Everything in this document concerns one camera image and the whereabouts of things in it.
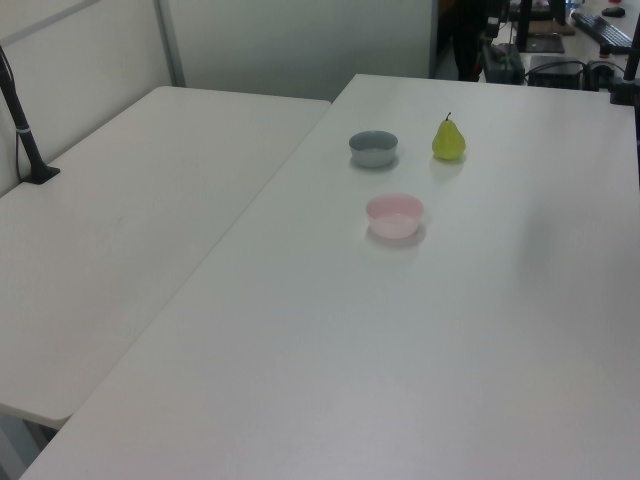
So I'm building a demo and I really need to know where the black equipment box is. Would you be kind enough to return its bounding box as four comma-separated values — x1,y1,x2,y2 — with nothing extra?
526,54,587,90

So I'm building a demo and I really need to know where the grey bowl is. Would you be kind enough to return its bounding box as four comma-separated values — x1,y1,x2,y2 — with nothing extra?
348,129,400,168

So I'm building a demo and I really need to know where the black pole with clamp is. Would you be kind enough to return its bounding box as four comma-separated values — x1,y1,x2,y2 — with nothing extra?
608,0,640,107

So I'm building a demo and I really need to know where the black monitor stand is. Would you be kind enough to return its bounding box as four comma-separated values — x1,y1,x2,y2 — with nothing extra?
514,0,567,55

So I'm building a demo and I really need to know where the green pear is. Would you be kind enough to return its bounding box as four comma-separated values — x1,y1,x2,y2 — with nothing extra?
431,111,468,162

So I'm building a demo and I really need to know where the black camera pole with base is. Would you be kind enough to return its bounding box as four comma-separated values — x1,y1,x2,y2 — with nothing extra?
0,44,62,185

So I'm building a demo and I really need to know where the pink bowl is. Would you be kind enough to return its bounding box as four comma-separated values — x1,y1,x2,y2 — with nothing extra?
364,193,426,240

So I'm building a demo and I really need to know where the grey tool case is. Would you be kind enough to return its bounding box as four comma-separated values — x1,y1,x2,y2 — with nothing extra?
480,42,527,85

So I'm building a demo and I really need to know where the black keyboard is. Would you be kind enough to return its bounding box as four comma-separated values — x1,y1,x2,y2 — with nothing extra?
569,10,634,47

